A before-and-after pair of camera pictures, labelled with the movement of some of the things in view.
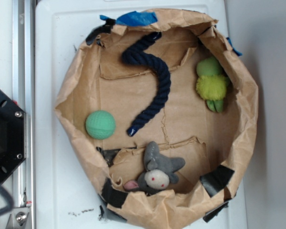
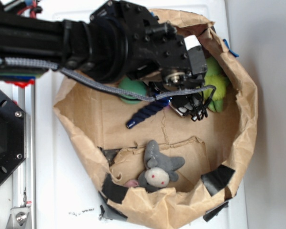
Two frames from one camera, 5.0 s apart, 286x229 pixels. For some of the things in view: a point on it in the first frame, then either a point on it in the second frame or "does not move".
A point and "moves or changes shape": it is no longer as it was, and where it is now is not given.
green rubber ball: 100,124 → 135,86
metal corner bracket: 19,218 does not move
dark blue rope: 136,54 moves or changes shape
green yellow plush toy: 211,84 does not move
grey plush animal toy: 159,171 does not move
